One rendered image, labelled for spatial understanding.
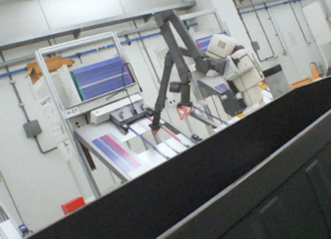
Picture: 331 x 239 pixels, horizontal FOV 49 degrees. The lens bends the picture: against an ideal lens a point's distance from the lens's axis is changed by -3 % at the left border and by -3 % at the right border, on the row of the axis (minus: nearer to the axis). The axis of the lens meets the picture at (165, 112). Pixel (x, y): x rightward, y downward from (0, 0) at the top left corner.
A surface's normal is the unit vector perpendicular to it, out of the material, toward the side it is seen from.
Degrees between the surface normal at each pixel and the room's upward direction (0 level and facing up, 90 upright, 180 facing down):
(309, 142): 90
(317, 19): 90
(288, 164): 90
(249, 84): 90
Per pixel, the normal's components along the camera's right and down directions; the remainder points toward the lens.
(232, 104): -0.39, 0.18
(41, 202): 0.58, -0.23
